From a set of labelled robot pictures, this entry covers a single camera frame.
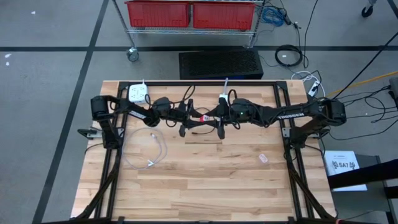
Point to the white printed paper sheet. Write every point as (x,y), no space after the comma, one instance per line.
(342,165)

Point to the black metal beam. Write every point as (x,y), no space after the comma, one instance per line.
(360,175)

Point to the red USB charger plug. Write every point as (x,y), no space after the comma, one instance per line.
(204,118)

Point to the black caster wheel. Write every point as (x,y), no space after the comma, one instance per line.
(367,11)

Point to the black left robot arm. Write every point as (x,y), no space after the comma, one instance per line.
(136,114)

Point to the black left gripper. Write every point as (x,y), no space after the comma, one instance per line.
(183,113)

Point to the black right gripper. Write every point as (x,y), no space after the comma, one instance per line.
(223,119)

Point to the black perforated floor mat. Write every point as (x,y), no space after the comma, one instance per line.
(220,63)

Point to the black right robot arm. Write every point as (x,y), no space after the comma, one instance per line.
(295,115)

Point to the white square USB power hub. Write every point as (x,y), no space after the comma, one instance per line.
(138,93)

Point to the red plastic storage bin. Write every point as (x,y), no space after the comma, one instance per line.
(158,14)
(224,15)

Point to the white floor power strip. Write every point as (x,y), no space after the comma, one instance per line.
(314,88)

